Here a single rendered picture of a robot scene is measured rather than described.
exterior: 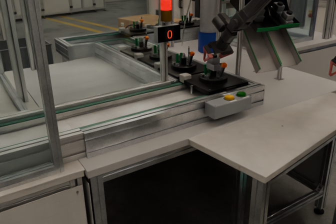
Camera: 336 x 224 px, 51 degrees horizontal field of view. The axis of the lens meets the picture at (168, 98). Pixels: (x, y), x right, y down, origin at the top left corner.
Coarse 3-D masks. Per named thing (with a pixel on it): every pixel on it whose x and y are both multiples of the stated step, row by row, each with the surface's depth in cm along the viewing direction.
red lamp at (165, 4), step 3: (162, 0) 157; (165, 0) 156; (168, 0) 157; (162, 3) 157; (165, 3) 157; (168, 3) 157; (162, 6) 158; (165, 6) 157; (168, 6) 158; (162, 9) 158; (165, 9) 158; (168, 9) 158
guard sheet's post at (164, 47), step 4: (160, 16) 163; (160, 20) 164; (160, 24) 164; (164, 24) 165; (164, 44) 169; (164, 48) 170; (164, 52) 170; (164, 56) 171; (164, 60) 171; (164, 64) 171; (164, 68) 172; (164, 72) 173; (164, 76) 174; (164, 80) 174
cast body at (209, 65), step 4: (216, 56) 168; (208, 60) 169; (212, 60) 166; (216, 60) 168; (208, 64) 170; (212, 64) 167; (216, 64) 167; (208, 68) 170; (212, 68) 168; (216, 68) 168; (220, 68) 169
